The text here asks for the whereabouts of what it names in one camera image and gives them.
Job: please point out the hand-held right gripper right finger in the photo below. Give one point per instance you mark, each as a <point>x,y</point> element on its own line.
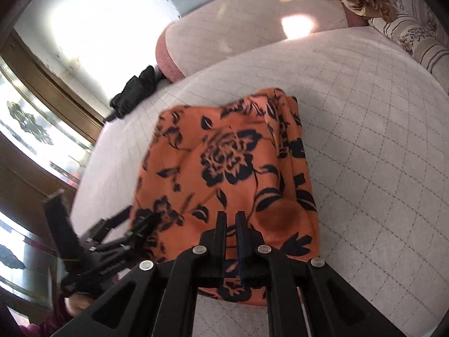
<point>242,249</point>

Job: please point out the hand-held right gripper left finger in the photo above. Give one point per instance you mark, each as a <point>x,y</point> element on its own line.
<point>221,245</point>

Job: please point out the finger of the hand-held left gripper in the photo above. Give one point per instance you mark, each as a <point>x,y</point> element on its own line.
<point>108,223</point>
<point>140,231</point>

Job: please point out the orange floral garment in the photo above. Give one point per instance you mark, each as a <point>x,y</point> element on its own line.
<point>224,140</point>

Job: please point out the person's left forearm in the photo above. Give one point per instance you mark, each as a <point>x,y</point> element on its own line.
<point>45,326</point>

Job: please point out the person's left hand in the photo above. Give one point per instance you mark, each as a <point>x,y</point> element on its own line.
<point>77,303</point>

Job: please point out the wooden glass-panel door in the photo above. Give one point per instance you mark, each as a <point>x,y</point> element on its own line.
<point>24,123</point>

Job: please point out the black cloth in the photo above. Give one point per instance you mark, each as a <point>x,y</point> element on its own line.
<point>133,91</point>

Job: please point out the quilted pink bed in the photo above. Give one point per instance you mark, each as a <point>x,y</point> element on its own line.
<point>368,147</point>

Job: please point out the pink bolster cushion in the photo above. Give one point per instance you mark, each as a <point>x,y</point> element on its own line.
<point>228,35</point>

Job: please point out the striped floral pillow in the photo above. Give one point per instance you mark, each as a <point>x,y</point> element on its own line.
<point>421,35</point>

